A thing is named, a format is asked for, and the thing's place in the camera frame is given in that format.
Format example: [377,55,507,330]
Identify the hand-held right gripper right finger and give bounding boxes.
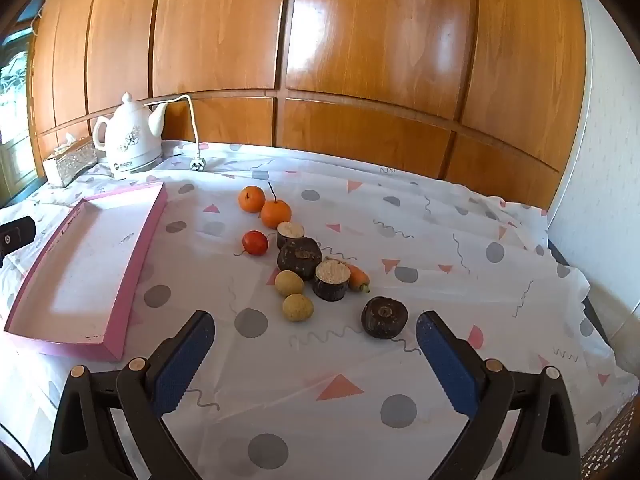
[416,311,583,480]

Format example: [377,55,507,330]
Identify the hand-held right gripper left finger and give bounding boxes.
[47,310,217,480]

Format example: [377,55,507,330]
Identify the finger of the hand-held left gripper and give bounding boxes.
[0,216,37,267]

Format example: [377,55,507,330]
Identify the dark brown round fruit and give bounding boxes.
[277,237,323,281]
[361,296,409,339]

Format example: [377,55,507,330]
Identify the pink shallow tray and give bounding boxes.
[4,181,168,362]

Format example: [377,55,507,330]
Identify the small orange carrot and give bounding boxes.
[327,257,371,293]

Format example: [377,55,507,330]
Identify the small yellow round fruit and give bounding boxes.
[275,270,305,297]
[282,294,315,322]

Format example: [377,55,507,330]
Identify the small red round fruit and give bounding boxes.
[242,230,269,256]

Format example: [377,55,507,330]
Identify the dark cut piece pale end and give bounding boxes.
[276,221,306,250]
[313,259,349,302]

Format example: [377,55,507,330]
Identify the orange mandarin with stem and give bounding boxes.
[260,182,292,229]

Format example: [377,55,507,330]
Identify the white printed tablecloth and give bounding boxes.
[0,140,640,480]

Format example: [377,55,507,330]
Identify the silver patterned tissue box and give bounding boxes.
[42,132,99,188]

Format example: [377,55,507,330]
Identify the window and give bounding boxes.
[0,0,41,206]

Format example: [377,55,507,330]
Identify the white ceramic electric kettle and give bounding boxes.
[92,92,168,179]

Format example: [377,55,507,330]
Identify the woven wicker chair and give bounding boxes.
[580,395,640,480]

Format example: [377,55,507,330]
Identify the wooden wardrobe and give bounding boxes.
[30,0,588,211]

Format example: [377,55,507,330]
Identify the white power cable with plug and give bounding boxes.
[144,94,208,173]

